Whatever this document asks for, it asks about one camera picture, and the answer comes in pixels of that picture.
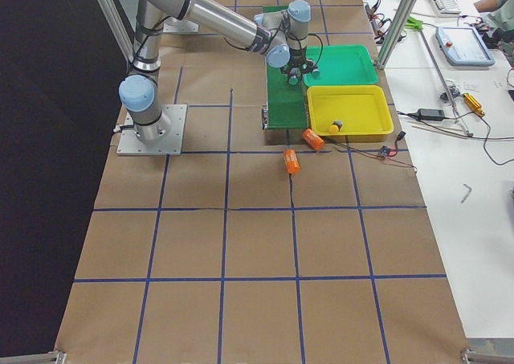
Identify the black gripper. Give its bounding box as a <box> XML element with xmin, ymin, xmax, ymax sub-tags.
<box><xmin>280</xmin><ymin>58</ymin><xmax>316</xmax><ymax>77</ymax></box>

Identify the allen key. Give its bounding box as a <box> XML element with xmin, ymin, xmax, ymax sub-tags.
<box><xmin>460</xmin><ymin>183</ymin><xmax>473</xmax><ymax>204</ymax></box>

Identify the small motor controller board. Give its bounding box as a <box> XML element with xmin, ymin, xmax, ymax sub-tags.
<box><xmin>378</xmin><ymin>145</ymin><xmax>397</xmax><ymax>159</ymax></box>

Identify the orange cylinder with white numbers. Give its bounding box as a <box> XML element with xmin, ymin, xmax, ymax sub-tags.
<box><xmin>283</xmin><ymin>149</ymin><xmax>300</xmax><ymax>174</ymax></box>

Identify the teach pendant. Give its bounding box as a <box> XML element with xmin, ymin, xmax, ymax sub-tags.
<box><xmin>435</xmin><ymin>27</ymin><xmax>495</xmax><ymax>67</ymax></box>

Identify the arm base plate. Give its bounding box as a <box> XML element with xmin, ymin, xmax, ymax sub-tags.
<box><xmin>162</xmin><ymin>18</ymin><xmax>199</xmax><ymax>35</ymax></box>
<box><xmin>117</xmin><ymin>104</ymin><xmax>188</xmax><ymax>156</ymax></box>

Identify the black power adapter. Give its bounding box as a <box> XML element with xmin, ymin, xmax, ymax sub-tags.
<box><xmin>417</xmin><ymin>108</ymin><xmax>446</xmax><ymax>121</ymax></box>

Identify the yellow mushroom push button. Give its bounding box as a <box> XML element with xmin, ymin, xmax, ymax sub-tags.
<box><xmin>328</xmin><ymin>120</ymin><xmax>343</xmax><ymax>135</ymax></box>

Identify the aluminium frame post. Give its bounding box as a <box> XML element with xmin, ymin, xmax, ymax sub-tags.
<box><xmin>375</xmin><ymin>0</ymin><xmax>417</xmax><ymax>70</ymax></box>

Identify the yellow plastic tray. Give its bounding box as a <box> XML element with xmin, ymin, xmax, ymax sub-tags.
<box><xmin>307</xmin><ymin>85</ymin><xmax>394</xmax><ymax>137</ymax></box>

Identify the green plastic tray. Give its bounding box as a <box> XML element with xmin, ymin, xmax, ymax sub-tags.
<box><xmin>304</xmin><ymin>44</ymin><xmax>378</xmax><ymax>87</ymax></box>

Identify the gold resistor block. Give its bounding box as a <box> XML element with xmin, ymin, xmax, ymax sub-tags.
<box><xmin>462</xmin><ymin>92</ymin><xmax>485</xmax><ymax>117</ymax></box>

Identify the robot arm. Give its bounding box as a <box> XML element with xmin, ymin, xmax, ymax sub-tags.
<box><xmin>119</xmin><ymin>0</ymin><xmax>318</xmax><ymax>154</ymax></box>

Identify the green conveyor belt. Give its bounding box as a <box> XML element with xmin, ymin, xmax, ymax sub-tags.
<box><xmin>254</xmin><ymin>0</ymin><xmax>312</xmax><ymax>129</ymax></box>

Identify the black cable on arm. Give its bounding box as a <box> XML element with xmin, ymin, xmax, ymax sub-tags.
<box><xmin>272</xmin><ymin>18</ymin><xmax>324</xmax><ymax>76</ymax></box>

